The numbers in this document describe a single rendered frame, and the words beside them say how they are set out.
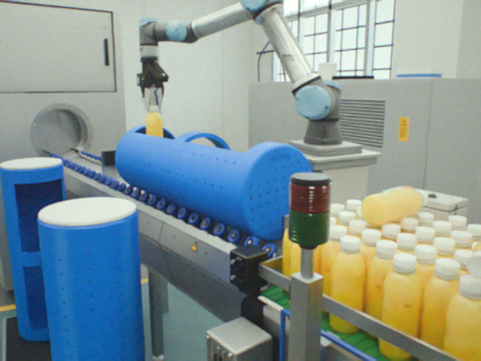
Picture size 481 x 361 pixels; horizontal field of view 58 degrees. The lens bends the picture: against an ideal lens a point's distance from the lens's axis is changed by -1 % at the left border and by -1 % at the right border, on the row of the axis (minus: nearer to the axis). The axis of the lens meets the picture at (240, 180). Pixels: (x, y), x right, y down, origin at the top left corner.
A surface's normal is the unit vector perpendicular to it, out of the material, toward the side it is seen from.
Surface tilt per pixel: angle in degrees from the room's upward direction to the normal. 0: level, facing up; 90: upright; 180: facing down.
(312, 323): 90
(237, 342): 0
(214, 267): 71
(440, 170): 90
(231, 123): 90
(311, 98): 98
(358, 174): 90
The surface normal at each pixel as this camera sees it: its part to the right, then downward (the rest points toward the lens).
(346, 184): 0.46, 0.18
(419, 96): -0.89, 0.10
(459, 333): -0.70, 0.15
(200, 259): -0.75, -0.21
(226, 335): 0.00, -0.98
